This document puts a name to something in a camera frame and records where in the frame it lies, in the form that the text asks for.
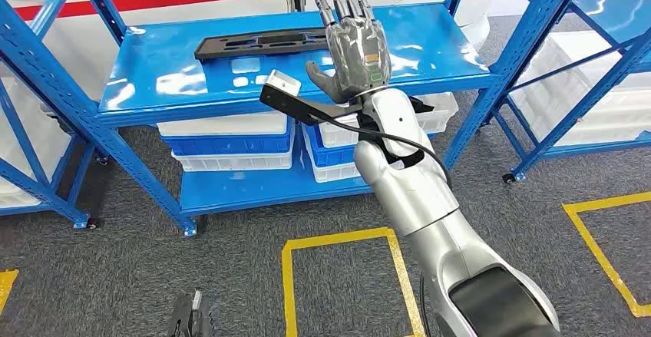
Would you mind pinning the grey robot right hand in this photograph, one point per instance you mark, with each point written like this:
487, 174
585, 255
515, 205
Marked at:
356, 55

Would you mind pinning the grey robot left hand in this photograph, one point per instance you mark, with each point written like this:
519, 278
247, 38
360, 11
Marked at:
188, 319

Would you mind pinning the black plastic mounting plate part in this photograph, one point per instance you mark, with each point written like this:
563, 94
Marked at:
213, 49

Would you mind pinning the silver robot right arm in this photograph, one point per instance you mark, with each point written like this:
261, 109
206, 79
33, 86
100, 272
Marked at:
432, 212

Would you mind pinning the blue metal shelf rack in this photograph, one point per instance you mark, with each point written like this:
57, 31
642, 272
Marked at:
51, 198
559, 131
432, 45

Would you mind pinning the blue plastic bin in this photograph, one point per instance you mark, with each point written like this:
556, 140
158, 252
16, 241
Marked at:
330, 156
229, 145

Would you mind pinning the yellow floor tape square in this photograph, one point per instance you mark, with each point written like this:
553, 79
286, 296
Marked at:
610, 201
335, 238
6, 284

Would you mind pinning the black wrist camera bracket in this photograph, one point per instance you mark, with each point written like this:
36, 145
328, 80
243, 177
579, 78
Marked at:
305, 108

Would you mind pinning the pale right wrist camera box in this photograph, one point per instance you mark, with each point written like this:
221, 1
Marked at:
284, 83

